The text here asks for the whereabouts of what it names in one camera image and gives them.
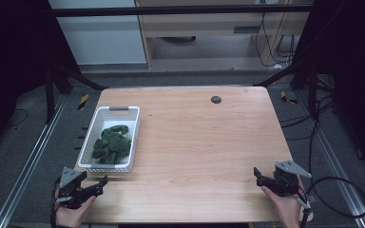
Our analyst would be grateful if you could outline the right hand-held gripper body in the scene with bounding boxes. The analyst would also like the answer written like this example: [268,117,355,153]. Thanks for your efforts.
[270,160,313,198]

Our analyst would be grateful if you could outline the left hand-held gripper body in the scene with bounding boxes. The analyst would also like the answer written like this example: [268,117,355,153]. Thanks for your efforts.
[56,166,91,210]

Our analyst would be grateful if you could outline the person's right hand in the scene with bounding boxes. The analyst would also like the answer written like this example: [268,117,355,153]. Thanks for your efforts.
[260,184,315,228]

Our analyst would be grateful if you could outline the person's left hand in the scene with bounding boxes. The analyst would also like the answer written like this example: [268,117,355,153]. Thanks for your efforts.
[54,194,98,228]

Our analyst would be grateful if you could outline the dark green leafy vegetable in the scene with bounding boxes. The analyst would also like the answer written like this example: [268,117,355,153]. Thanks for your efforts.
[91,124,133,164]

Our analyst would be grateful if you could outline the white plastic basket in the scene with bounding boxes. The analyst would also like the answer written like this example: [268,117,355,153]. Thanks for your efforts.
[77,105,141,174]

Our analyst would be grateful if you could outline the yellow black striped tape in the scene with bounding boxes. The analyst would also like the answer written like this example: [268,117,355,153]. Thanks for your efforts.
[279,90,299,105]
[77,93,90,111]

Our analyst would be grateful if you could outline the black metal stand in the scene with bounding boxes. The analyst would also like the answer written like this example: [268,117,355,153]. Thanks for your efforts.
[43,62,109,125]
[254,59,335,116]

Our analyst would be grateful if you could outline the white cabinet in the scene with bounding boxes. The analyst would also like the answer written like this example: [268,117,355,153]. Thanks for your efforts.
[48,0,147,67]

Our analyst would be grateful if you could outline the light wooden desk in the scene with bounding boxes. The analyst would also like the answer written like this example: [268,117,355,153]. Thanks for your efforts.
[135,0,316,69]

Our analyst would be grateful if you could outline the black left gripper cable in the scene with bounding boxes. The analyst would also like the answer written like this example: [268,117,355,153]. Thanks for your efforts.
[49,178,62,228]

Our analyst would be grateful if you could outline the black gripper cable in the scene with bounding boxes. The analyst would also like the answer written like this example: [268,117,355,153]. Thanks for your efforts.
[298,176,365,228]
[49,178,62,228]

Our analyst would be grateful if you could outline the aluminium floor rail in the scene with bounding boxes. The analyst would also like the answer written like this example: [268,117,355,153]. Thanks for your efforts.
[0,94,68,228]
[296,90,365,228]

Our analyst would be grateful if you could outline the black floor cables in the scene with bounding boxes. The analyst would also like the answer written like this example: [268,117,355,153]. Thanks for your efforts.
[279,93,341,176]

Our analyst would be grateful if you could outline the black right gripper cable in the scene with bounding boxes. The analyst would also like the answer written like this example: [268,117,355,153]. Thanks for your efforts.
[298,176,365,228]

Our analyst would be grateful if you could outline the thin black floor cable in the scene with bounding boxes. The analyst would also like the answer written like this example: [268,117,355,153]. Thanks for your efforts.
[5,107,29,129]

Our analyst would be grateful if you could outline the black cables under desk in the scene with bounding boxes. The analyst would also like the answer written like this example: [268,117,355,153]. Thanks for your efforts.
[254,11,297,68]

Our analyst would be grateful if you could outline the black horizontal frame bar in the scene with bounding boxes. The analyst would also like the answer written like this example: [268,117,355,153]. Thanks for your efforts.
[48,4,314,18]

